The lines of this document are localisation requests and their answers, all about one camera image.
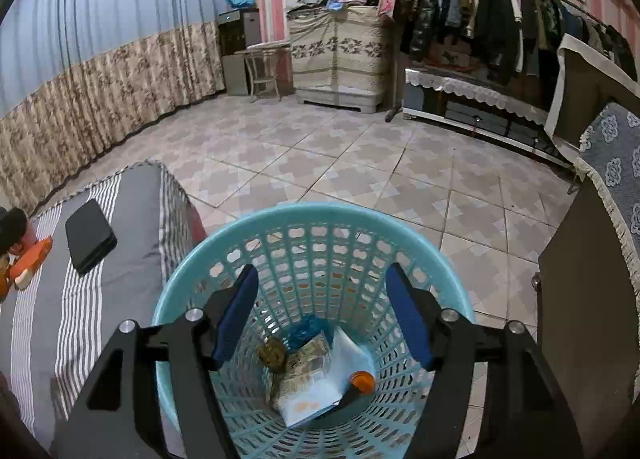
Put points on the blue plastic bag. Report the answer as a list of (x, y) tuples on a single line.
[(305, 331)]

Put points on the small metal stool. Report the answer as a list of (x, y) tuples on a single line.
[(260, 46)]

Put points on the orange plastic lid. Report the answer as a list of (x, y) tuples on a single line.
[(362, 381)]

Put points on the dark panel with white trim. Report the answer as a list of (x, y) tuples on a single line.
[(590, 99)]

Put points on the black block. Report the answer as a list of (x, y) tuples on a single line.
[(345, 400)]

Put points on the blue floral fringed cloth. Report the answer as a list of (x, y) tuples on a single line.
[(617, 154)]

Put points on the teal plastic basket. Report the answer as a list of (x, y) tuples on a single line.
[(320, 213)]

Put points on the orange plastic bag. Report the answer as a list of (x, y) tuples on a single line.
[(32, 259)]

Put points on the low dark cabinet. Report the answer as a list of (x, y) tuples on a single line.
[(465, 114)]

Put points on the dark wooden cabinet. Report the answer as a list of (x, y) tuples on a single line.
[(585, 314)]

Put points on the white lace cloth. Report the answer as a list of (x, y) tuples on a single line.
[(450, 84)]

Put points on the brown lump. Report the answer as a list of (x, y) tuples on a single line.
[(271, 354)]

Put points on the black zip case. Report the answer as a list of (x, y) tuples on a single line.
[(90, 236)]

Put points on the blue floral curtain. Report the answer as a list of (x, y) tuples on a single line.
[(100, 14)]

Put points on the metal clothes rack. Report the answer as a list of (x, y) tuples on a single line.
[(392, 114)]

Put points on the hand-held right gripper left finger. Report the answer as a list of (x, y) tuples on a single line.
[(235, 314)]

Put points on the grey water dispenser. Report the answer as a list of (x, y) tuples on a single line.
[(235, 64)]

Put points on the printed snack packet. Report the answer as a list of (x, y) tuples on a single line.
[(305, 364)]

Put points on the cloth covered cabinet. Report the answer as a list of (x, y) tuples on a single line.
[(340, 64)]

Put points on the row of hanging clothes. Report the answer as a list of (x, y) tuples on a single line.
[(495, 24)]

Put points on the white blue paper wrapper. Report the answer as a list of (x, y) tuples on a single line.
[(350, 356)]

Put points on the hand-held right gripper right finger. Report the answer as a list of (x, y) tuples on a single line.
[(407, 319)]

